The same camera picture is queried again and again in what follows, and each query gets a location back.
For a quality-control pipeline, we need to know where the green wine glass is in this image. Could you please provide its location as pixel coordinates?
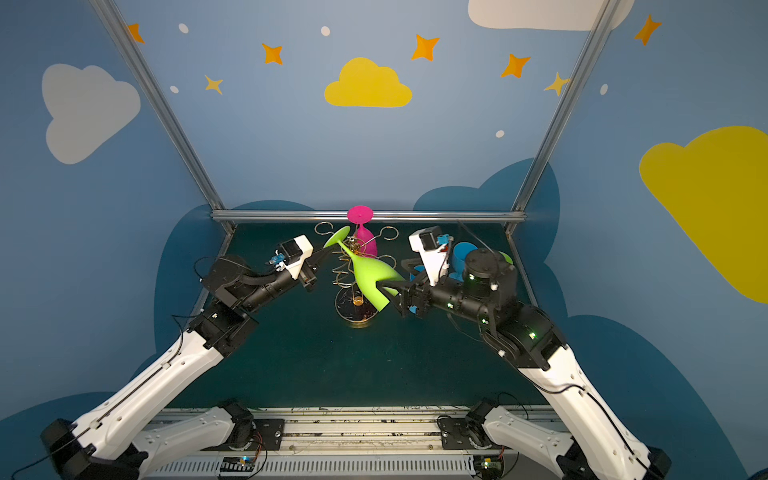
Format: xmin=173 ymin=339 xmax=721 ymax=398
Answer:
xmin=499 ymin=252 xmax=514 ymax=265
xmin=324 ymin=226 xmax=404 ymax=311

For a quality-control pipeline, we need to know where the pink wine glass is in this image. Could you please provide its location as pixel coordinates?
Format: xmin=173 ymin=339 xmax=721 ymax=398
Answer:
xmin=347 ymin=205 xmax=378 ymax=258

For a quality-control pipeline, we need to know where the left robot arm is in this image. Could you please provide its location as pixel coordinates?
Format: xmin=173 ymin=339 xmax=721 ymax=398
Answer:
xmin=41 ymin=235 xmax=332 ymax=479

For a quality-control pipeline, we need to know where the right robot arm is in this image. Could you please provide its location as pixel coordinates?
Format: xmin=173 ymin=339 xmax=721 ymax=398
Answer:
xmin=373 ymin=247 xmax=671 ymax=479

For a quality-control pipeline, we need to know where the right circuit board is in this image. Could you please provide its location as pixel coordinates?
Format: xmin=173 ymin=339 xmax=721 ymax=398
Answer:
xmin=472 ymin=456 xmax=505 ymax=480

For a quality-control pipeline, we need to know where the circuit board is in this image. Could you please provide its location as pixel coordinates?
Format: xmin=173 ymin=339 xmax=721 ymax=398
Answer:
xmin=472 ymin=456 xmax=505 ymax=480
xmin=217 ymin=455 xmax=260 ymax=478

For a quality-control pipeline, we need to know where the left circuit board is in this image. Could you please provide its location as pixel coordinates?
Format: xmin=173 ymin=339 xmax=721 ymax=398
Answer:
xmin=217 ymin=455 xmax=260 ymax=478

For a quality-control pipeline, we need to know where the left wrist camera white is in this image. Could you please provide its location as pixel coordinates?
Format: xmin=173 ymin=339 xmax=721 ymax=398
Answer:
xmin=269 ymin=235 xmax=314 ymax=280

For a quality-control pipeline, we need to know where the gold wire glass rack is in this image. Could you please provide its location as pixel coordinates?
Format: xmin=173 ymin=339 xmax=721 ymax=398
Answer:
xmin=314 ymin=220 xmax=402 ymax=328

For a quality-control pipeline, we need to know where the back aluminium frame bar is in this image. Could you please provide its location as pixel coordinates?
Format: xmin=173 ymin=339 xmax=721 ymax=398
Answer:
xmin=211 ymin=208 xmax=526 ymax=224

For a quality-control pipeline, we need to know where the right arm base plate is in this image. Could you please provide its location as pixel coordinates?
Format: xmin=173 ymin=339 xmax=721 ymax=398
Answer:
xmin=435 ymin=415 xmax=503 ymax=451

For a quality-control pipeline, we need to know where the aluminium front rail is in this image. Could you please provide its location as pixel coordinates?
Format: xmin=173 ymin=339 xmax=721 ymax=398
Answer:
xmin=98 ymin=406 xmax=619 ymax=480

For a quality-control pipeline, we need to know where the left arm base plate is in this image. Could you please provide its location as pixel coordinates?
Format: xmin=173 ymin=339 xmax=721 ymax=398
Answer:
xmin=241 ymin=418 xmax=285 ymax=452

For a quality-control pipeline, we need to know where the left aluminium frame post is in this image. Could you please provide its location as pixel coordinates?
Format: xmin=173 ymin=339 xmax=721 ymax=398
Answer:
xmin=89 ymin=0 xmax=225 ymax=210

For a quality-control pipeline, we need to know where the aluminium frame post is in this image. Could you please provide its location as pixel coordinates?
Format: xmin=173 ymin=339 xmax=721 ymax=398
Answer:
xmin=511 ymin=0 xmax=622 ymax=221
xmin=89 ymin=0 xmax=225 ymax=210

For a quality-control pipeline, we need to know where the right aluminium frame post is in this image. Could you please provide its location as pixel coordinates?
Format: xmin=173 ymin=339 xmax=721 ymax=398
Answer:
xmin=511 ymin=0 xmax=622 ymax=221

